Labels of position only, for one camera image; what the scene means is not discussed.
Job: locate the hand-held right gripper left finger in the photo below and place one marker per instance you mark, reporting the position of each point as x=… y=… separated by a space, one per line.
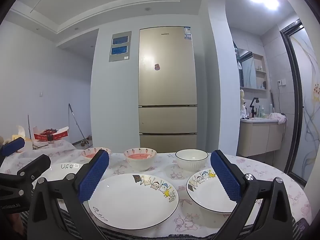
x=93 y=177

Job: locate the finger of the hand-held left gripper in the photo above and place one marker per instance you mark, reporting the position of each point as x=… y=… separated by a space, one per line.
x=36 y=165
x=12 y=146

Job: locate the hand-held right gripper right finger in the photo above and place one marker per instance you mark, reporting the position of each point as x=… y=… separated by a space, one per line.
x=225 y=177

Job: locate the pink strawberry print bowl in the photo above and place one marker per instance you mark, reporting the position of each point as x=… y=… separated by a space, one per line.
x=90 y=153
x=140 y=162

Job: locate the small deep cartoon print plate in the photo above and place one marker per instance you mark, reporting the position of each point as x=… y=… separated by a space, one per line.
x=207 y=195

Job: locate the plain white plate black rim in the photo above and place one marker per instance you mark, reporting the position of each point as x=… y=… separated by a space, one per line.
x=60 y=172

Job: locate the white ribbed bowl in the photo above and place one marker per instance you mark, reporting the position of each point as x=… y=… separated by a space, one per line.
x=192 y=161

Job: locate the large cartoon print plate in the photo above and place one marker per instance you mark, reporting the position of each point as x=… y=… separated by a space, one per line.
x=130 y=202

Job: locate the white tissue paper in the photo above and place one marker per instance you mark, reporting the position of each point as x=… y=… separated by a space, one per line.
x=20 y=130

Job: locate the thin metal stick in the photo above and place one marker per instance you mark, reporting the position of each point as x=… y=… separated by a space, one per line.
x=29 y=126

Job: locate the red cardboard box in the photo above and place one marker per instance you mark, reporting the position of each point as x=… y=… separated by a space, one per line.
x=42 y=136

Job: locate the small dark bottle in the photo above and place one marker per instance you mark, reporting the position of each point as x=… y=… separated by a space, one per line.
x=51 y=139

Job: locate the brown slippers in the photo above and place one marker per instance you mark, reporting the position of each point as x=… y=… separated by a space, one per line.
x=86 y=142

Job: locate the beige vanity cabinet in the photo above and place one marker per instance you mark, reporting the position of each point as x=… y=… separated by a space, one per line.
x=260 y=137

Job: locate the mop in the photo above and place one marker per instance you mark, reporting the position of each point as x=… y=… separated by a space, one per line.
x=76 y=122

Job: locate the white tablecloth pink print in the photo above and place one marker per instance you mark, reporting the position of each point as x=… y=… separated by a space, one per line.
x=166 y=166

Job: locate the toiletry bottles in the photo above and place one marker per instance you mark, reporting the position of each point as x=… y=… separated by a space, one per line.
x=262 y=112

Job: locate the black faucet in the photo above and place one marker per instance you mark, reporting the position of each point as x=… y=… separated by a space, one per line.
x=253 y=107

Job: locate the pink towel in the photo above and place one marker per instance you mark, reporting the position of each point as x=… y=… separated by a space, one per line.
x=277 y=117

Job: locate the dark flat device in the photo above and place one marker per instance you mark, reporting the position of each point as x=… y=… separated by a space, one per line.
x=302 y=226

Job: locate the gold refrigerator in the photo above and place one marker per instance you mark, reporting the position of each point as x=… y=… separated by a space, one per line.
x=167 y=92

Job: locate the bathroom mirror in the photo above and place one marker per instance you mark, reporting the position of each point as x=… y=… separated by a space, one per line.
x=247 y=67

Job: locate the flower print glass door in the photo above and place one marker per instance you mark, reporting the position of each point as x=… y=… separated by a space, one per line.
x=306 y=92

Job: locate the fridge label sticker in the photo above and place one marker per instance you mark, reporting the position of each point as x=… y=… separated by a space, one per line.
x=187 y=33

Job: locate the white bathroom wall socket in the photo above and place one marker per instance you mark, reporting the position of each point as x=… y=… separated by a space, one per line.
x=281 y=82

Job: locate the wall shelf niche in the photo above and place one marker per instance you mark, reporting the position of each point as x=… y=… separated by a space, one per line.
x=261 y=71

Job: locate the grey wall panel blue screens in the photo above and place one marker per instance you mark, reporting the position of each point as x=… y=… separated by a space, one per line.
x=120 y=46

